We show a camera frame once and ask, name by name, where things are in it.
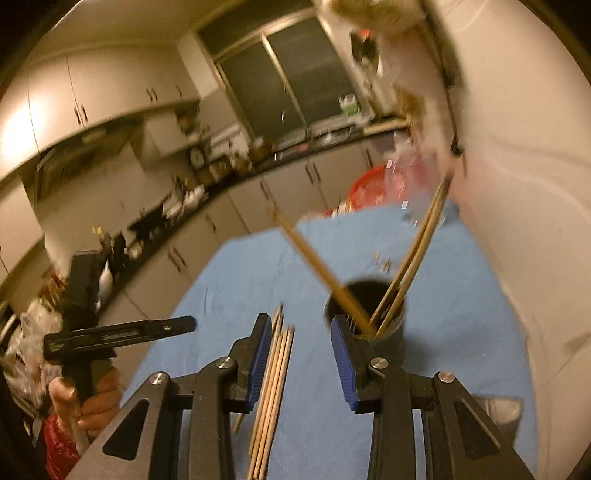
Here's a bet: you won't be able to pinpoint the wooden chopstick five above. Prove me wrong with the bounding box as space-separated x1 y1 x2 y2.
256 330 290 479

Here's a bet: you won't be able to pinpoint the wooden chopstick six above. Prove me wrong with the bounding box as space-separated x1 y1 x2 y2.
259 325 294 479

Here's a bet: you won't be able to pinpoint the wooden chopstick seven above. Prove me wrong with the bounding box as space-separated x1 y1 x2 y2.
247 329 283 479

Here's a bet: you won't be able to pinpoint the wooden chopstick one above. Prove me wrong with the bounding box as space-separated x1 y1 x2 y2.
267 205 377 337

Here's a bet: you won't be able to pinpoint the wooden chopstick four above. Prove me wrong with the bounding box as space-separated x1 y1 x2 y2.
249 302 283 458

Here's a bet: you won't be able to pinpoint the dark perforated utensil holder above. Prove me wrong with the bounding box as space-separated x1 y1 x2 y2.
325 278 406 366

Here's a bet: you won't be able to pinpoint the wooden chopstick three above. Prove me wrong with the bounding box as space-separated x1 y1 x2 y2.
372 171 455 337

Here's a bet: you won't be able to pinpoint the wooden chopstick two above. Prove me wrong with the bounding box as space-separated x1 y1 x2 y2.
370 172 454 326

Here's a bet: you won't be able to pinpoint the lower kitchen cabinets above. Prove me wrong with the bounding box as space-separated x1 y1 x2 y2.
100 134 393 325

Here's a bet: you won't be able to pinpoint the kitchen cabinets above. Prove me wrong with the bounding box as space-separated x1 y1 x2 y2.
100 134 393 325
1 45 199 178

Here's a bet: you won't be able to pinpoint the upper kitchen cabinets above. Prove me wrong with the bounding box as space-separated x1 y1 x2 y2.
1 45 199 178

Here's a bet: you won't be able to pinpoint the kitchen window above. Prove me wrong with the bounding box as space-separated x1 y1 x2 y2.
197 1 370 142

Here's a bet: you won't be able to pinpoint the person's left hand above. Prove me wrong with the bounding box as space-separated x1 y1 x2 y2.
48 367 122 440

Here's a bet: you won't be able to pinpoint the small metal clips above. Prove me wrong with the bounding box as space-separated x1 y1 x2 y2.
374 253 392 274

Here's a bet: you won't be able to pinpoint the blue towel table cover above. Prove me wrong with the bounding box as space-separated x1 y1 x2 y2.
125 208 536 479

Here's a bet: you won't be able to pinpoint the black wok pan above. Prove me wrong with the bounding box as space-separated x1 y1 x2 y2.
127 204 166 242

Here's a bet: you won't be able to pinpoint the range hood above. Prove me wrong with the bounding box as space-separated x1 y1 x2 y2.
22 120 141 205

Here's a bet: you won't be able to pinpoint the red plastic basket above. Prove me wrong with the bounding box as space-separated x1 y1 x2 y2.
348 165 408 211

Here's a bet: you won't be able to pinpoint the green white detergent bottle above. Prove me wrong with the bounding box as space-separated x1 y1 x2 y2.
339 94 362 118

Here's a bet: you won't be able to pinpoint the hanging printed plastic bag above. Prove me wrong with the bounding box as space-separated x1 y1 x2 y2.
322 0 427 37

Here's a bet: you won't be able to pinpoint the black power cable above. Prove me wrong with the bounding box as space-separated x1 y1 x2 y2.
427 13 465 158

